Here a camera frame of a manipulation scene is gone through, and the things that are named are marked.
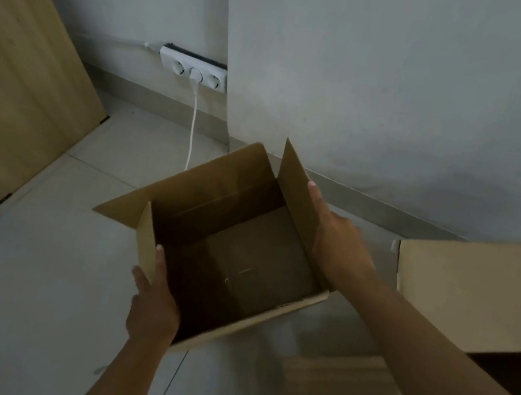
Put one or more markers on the person's left thumb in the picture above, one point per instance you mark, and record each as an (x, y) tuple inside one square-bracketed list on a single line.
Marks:
[(160, 265)]

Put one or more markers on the large brown cardboard box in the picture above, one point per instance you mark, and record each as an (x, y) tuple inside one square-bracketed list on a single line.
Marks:
[(480, 289)]

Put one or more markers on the person's right forearm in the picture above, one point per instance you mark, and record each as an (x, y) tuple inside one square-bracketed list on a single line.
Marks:
[(429, 380)]

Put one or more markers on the person's left hand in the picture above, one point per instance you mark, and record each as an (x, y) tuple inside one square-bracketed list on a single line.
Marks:
[(154, 309)]

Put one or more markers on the person's right fingers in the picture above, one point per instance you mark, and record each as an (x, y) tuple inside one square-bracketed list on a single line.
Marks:
[(319, 207)]

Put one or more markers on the light wooden cabinet panel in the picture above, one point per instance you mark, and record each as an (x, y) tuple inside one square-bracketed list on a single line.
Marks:
[(14, 81)]

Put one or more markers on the person's right hand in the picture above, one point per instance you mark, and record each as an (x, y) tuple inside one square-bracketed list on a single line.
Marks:
[(339, 251)]

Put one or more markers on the grey skirting board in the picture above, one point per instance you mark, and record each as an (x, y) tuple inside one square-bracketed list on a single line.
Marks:
[(157, 99)]

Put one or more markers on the person's left forearm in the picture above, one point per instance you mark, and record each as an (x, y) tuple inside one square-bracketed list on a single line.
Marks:
[(128, 377)]

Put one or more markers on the white power strip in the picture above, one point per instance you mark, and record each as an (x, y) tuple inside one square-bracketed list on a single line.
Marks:
[(190, 68)]

